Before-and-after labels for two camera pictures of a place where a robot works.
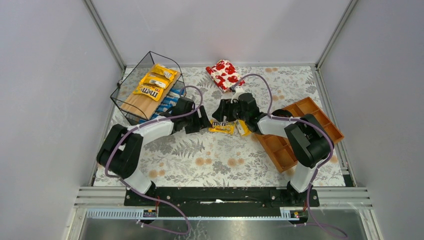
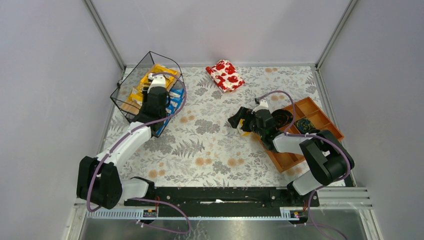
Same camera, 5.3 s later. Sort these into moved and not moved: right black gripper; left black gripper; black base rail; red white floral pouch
Moved: right black gripper; left black gripper
Not moved: red white floral pouch; black base rail
